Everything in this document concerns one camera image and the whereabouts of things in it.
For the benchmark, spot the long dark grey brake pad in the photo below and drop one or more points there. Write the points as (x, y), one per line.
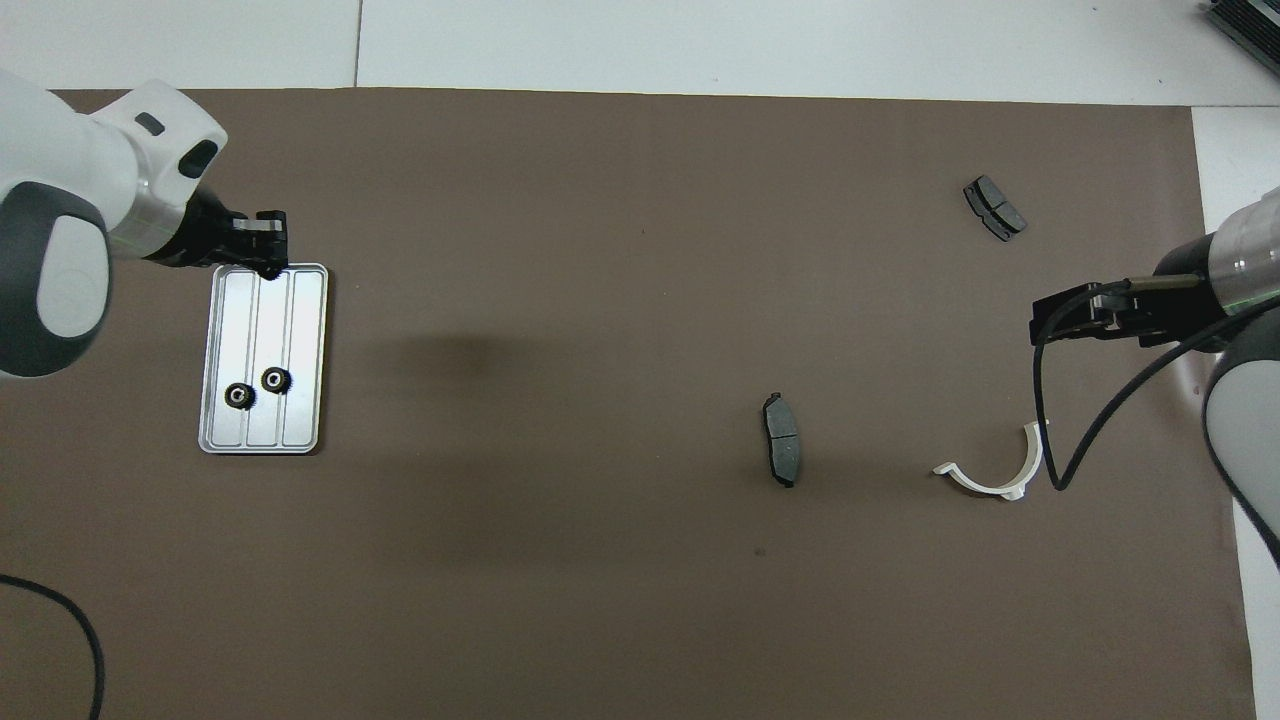
(783, 440)

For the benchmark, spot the short dark grey brake pad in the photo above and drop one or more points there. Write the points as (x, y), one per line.
(995, 208)

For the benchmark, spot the silver metal tray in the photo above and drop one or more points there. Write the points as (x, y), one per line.
(300, 330)

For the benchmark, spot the grey ribbed device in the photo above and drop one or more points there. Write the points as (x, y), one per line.
(1248, 25)

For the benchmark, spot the brown table mat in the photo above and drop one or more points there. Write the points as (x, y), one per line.
(600, 300)

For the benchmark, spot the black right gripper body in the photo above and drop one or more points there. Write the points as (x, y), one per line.
(1175, 305)

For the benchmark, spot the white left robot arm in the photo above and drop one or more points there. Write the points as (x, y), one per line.
(60, 160)

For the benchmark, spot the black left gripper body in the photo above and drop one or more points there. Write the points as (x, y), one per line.
(200, 240)

